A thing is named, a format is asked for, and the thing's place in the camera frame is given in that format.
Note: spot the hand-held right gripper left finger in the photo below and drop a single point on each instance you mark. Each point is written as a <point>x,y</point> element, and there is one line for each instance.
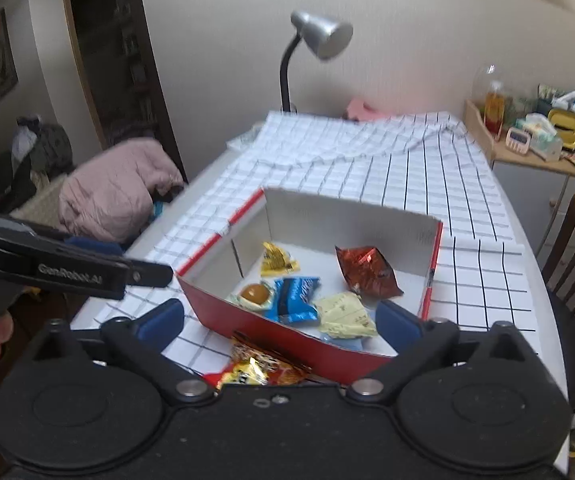
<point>160,325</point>

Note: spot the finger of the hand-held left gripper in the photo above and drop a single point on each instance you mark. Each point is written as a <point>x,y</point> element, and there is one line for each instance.
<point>92,247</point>
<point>92,272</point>

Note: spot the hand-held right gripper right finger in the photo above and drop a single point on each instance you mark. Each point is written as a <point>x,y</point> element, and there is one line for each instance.
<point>397,327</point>

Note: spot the light blue snack packet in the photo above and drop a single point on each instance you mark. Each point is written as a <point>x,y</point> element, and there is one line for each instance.
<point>350,344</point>

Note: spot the red cardboard box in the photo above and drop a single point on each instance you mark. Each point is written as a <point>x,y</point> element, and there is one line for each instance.
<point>207,305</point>

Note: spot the cream snack packet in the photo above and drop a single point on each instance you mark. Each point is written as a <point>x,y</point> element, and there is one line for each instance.
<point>345,315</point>

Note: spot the dark red foil packet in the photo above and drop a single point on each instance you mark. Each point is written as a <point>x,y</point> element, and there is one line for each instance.
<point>367,272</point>

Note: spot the clear packet with round pastry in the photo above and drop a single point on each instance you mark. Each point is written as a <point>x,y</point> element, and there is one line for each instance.
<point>255,294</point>

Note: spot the yellow black snack packet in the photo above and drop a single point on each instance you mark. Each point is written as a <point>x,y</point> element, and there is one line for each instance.
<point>257,365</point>

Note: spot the small yellow snack packet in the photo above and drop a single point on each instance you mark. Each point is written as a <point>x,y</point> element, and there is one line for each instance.
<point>277,260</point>

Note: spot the pink padded jacket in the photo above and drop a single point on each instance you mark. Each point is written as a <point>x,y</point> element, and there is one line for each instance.
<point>112,190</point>

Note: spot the grey clothes pile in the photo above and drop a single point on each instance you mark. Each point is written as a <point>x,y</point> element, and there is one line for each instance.
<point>47,145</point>

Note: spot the white checked tablecloth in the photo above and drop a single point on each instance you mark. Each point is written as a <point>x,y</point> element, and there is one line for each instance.
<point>367,185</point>

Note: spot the dark bookcase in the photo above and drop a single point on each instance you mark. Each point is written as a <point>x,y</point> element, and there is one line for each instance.
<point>117,60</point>

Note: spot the grey cabinet with wooden top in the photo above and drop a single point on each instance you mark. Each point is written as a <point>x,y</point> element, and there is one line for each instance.
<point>522,185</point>

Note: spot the pink thing behind tablecloth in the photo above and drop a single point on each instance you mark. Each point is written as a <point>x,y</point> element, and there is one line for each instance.
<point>360,110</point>

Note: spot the white pink timer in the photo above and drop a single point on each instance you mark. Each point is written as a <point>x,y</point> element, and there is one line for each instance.
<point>517,140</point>

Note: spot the pale green tissue box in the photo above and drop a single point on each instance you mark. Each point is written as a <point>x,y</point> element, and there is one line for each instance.
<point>542,142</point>

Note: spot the bottle with orange liquid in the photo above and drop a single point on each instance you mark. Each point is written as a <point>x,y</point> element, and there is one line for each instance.
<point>493,110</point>

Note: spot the yellow holder with slot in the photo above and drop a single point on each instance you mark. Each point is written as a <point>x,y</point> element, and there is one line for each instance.
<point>567,132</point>

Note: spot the clear glass dome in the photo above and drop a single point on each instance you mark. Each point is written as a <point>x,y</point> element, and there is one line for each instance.
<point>482,77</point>

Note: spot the silver desk lamp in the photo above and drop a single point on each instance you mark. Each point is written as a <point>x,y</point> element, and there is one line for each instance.
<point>325,35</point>

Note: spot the dark framed wall picture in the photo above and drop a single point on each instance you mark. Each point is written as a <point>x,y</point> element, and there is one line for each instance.
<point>2,55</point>

